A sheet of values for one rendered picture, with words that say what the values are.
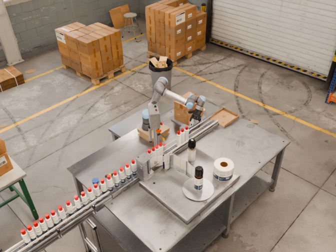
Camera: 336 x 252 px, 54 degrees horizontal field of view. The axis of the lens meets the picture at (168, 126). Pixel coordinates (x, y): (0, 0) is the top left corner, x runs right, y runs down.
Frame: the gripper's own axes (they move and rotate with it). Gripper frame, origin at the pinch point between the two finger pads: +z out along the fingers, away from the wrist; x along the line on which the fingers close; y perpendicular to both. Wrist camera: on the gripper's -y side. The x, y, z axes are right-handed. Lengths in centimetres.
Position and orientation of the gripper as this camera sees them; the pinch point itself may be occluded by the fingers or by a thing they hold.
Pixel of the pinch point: (190, 124)
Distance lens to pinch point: 380.0
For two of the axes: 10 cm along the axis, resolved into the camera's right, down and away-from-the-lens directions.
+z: -3.4, 9.0, 2.7
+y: 7.0, 4.4, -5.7
